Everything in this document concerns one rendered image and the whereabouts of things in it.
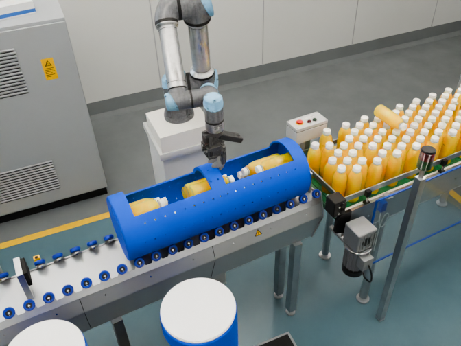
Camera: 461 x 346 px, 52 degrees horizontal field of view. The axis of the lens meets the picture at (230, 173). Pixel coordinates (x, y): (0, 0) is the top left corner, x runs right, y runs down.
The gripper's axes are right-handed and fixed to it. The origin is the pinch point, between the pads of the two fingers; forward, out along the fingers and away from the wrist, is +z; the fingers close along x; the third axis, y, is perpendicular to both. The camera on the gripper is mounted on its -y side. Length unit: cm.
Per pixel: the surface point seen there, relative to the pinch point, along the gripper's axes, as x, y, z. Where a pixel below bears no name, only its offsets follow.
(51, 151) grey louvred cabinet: -154, 61, 69
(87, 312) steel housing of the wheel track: 14, 71, 40
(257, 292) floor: -15, -27, 123
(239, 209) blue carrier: 14.3, -1.1, 13.8
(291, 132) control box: -28, -55, 18
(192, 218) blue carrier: 13.7, 20.6, 9.9
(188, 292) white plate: 40, 34, 20
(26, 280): 4, 88, 20
